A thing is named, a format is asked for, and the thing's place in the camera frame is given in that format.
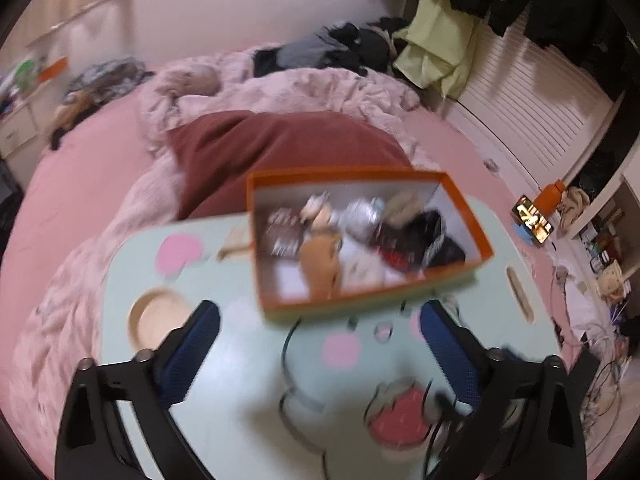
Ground white drawer cabinet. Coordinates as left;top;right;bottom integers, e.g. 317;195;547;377
0;94;42;162

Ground beige cloth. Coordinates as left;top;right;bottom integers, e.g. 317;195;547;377
556;186;592;234

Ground green packet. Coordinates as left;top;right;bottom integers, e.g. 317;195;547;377
14;59;40;87

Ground tangle of cables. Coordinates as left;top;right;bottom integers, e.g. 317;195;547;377
547;260;632;426

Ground orange cardboard box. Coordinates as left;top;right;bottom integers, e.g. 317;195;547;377
246;166;496;322

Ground small orange bin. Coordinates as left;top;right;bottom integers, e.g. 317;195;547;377
39;57;69;82

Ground pink floral quilt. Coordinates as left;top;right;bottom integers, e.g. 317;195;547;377
10;42;441;426

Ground light green cloth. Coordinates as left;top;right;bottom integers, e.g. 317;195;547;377
392;0;481;102

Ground hanging black clothes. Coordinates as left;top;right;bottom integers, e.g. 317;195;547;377
372;0;637;106

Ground smartphone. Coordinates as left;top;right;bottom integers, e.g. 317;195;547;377
514;195;556;247

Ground brown plush animal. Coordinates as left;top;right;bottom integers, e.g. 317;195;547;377
49;91;102;152

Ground dark red pillow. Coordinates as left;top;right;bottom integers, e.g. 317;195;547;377
167;110;416;222

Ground pile of dark clothes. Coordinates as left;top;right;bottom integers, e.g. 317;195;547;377
252;17;411;79

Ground tan plush toy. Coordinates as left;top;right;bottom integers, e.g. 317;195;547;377
299;232;347;297

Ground white slatted door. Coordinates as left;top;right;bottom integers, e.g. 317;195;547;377
447;10;621;192

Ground orange bottle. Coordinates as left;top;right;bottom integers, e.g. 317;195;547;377
536;182;569;212

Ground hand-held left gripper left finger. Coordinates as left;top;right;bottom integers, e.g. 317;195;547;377
54;300;222;480

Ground pale pink pillow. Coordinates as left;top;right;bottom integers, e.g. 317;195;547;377
154;62;222;99

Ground silver foil packet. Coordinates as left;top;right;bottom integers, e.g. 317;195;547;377
342;197;386;237

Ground blue phone stand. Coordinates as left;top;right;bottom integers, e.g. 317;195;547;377
512;222;543;249

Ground black cloth pouch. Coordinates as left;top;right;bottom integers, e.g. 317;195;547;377
377;210;467;274

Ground grey patterned cloth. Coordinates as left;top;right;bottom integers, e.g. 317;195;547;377
66;59;154;94

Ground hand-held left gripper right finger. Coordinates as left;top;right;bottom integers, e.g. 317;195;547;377
419;299;588;480

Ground small figurine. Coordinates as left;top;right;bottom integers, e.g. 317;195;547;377
300;194;335;228

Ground mint green bed tray table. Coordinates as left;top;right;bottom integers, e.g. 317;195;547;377
0;87;568;411

